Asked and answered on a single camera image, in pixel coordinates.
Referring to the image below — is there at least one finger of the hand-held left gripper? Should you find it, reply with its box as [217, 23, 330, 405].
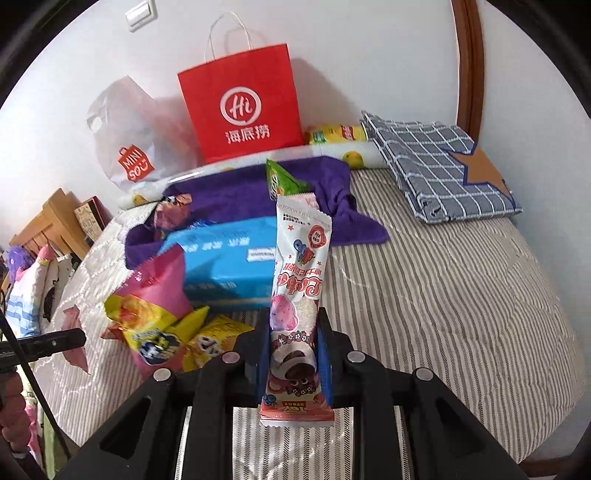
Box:
[0, 329, 87, 370]

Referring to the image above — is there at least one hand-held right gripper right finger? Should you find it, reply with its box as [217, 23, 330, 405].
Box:
[316, 307, 527, 480]

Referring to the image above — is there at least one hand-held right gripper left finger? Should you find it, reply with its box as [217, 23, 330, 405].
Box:
[55, 318, 273, 480]

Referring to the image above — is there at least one white pink snack bar packet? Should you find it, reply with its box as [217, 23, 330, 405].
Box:
[259, 193, 334, 428]

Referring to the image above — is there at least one green snack packet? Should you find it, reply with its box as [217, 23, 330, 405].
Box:
[264, 158, 311, 201]

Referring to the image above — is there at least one person's left hand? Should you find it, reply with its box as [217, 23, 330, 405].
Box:
[0, 374, 29, 457]

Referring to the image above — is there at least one pink wrapper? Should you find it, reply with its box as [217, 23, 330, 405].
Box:
[61, 305, 90, 374]

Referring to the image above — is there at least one white printed pillow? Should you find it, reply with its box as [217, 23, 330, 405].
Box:
[4, 244, 75, 337]

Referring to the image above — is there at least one small yellow snack packet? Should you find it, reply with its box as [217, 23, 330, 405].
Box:
[182, 314, 257, 374]

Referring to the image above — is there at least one purple plush toy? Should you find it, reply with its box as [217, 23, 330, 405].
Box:
[4, 246, 35, 282]

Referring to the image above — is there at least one large yellow snack packet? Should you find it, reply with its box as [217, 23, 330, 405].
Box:
[104, 293, 211, 371]

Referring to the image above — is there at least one light blue tissue pack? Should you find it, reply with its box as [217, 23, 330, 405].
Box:
[159, 217, 278, 310]

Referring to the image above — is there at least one wooden bedside shelf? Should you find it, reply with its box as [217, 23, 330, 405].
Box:
[9, 188, 93, 259]

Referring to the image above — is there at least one brown patterned box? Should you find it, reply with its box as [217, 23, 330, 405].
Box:
[74, 196, 112, 243]

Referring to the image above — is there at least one purple towel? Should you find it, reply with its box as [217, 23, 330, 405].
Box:
[124, 156, 390, 271]

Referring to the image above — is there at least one purple pink candy packet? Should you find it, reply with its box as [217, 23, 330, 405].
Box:
[154, 193, 193, 230]

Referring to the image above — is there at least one fruit print rolled mat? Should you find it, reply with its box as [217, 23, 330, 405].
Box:
[117, 141, 386, 208]

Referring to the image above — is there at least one blue plaid folded cloth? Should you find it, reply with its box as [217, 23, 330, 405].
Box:
[360, 110, 523, 225]

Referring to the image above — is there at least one white plastic shopping bag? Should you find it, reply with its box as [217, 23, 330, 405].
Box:
[86, 75, 204, 192]

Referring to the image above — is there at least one yellow chips tube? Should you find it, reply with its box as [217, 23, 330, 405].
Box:
[304, 122, 369, 146]

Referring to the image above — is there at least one red paper bag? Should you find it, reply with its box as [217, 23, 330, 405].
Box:
[178, 11, 308, 164]

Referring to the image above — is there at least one wooden headboard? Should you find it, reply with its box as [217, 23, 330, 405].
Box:
[450, 0, 485, 139]

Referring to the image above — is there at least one white wall switch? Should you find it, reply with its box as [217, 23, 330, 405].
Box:
[126, 0, 158, 32]

